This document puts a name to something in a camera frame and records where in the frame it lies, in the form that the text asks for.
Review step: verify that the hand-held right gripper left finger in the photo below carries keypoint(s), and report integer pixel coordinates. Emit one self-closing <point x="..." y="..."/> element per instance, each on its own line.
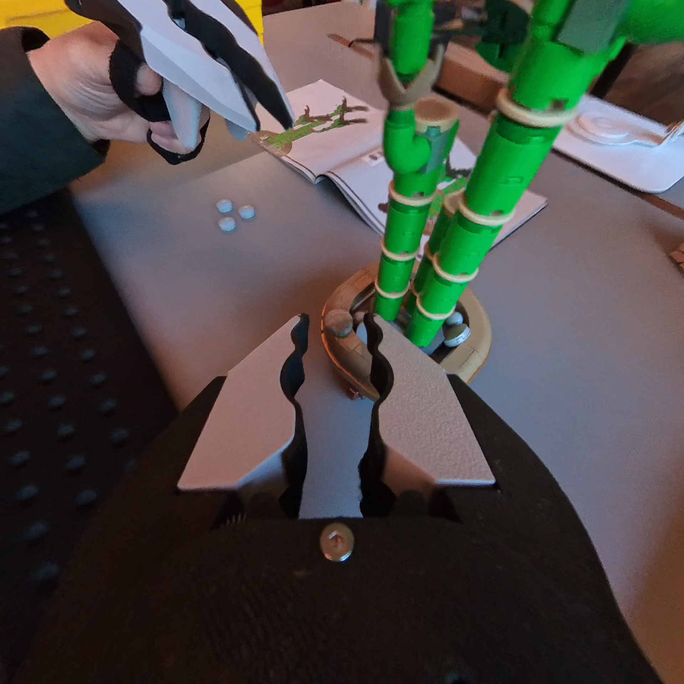
<point x="246" y="427"/>

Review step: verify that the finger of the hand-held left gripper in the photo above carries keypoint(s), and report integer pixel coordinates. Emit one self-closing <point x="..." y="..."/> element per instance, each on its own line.
<point x="251" y="48"/>
<point x="192" y="69"/>

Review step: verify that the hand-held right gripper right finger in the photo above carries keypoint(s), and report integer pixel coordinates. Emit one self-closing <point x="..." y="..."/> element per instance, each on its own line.
<point x="427" y="427"/>

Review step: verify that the white instruction booklet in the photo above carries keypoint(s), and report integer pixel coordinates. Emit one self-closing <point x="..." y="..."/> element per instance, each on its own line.
<point x="342" y="149"/>

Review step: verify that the green toy brick bamboo plant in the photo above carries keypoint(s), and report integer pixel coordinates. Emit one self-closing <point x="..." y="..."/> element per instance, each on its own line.
<point x="497" y="176"/>

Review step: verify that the grey desk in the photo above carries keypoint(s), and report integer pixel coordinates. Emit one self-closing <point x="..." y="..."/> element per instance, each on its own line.
<point x="187" y="278"/>

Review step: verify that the person's left hand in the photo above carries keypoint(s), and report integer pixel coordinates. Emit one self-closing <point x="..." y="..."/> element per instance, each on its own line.
<point x="80" y="91"/>

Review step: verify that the black studded mat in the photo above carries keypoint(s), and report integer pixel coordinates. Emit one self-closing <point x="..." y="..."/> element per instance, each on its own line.
<point x="64" y="374"/>

